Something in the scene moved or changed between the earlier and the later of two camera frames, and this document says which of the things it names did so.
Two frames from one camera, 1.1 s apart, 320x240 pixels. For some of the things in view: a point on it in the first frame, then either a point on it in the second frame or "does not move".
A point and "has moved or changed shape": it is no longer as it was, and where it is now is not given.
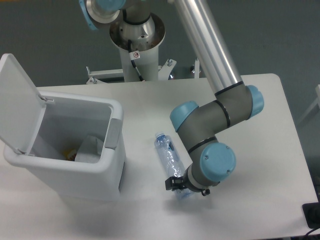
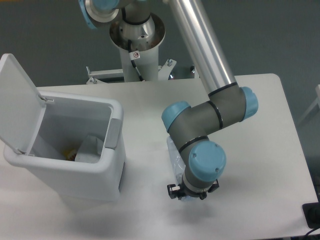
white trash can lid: (21, 107) does not move
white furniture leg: (317, 89) does not move
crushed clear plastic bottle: (170, 157) has moved or changed shape
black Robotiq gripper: (187, 182) to (184, 192)
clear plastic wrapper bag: (90, 150) does not move
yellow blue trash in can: (70, 154) does not move
